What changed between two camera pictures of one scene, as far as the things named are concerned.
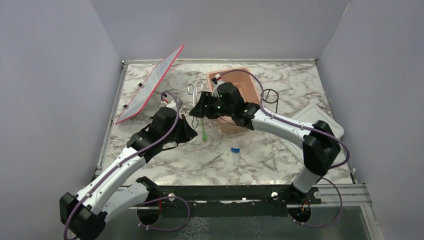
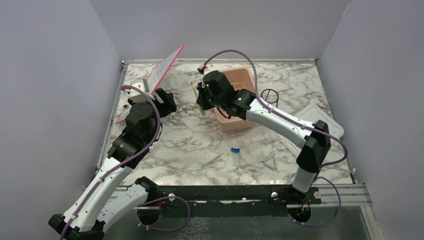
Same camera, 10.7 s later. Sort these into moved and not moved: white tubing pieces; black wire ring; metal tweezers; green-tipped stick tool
Moved: green-tipped stick tool
Not moved: white tubing pieces; metal tweezers; black wire ring
